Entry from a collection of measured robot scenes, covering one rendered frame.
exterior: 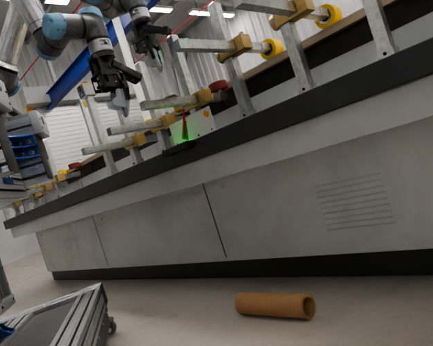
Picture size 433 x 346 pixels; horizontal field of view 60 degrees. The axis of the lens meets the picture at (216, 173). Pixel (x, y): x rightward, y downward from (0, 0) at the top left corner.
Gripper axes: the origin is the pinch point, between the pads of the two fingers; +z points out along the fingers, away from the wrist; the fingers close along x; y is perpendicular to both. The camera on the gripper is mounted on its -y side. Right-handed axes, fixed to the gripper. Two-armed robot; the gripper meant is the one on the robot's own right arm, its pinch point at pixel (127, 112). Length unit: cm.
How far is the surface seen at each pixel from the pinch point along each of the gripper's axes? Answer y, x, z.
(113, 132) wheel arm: -7.3, -23.6, 0.7
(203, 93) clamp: -32.5, 4.9, -2.5
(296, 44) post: -33, 48, -2
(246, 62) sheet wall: -771, -499, -228
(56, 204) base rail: -31, -158, 16
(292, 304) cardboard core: -21, 25, 77
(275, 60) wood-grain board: -52, 28, -6
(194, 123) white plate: -32.3, -4.1, 6.5
